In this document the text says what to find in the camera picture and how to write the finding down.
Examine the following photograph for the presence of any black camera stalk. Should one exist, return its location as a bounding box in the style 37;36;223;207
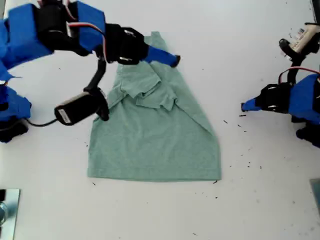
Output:
83;56;108;96
287;56;305;86

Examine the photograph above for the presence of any green t-shirt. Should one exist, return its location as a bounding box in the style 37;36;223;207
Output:
86;31;222;183

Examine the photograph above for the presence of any black camera box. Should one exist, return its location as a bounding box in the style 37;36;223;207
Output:
278;22;320;60
54;87;110;126

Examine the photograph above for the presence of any red white servo wire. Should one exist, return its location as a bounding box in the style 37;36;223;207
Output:
278;66;320;85
66;21;109;63

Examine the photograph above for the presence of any black camera cable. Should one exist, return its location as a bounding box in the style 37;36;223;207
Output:
26;118;59;127

